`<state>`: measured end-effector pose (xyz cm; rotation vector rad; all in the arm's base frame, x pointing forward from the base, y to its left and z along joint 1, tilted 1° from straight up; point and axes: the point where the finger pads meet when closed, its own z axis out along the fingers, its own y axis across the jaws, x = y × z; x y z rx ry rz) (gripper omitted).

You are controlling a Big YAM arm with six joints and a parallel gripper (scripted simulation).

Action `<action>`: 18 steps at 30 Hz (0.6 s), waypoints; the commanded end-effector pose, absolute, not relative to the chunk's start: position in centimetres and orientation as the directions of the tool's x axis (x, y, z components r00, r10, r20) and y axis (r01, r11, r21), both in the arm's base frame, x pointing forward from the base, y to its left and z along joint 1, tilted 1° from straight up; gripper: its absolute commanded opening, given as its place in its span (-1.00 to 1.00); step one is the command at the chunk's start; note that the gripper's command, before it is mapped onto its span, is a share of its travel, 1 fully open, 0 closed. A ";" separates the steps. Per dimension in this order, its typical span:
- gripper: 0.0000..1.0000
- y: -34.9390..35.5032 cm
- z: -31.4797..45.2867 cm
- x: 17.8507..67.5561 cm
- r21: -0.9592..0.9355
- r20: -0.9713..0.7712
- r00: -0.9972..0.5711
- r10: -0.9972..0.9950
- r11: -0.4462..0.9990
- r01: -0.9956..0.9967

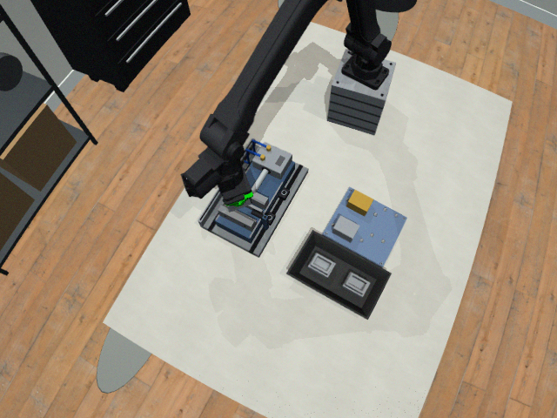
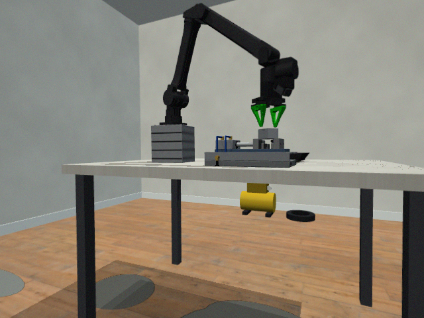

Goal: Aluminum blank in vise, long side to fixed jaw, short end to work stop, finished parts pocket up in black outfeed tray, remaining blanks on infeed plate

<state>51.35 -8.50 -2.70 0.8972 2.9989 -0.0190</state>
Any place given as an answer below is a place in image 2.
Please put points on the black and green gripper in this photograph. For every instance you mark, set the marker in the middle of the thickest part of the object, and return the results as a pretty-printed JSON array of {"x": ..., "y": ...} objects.
[{"x": 263, "y": 102}]

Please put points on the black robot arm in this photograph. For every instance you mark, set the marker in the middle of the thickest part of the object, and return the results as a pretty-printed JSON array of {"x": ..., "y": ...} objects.
[{"x": 286, "y": 68}]

